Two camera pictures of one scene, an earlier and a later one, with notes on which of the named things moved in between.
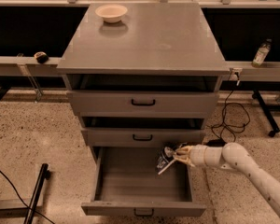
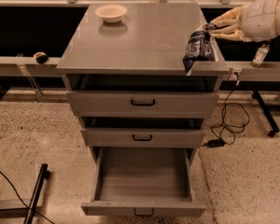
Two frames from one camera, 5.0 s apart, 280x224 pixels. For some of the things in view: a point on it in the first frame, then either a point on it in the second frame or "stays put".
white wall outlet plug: (234, 70) stays put
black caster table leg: (274, 127) stays put
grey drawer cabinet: (147, 81) stays put
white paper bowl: (111, 13) stays put
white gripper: (198, 156) to (259, 20)
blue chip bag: (166, 155) to (199, 47)
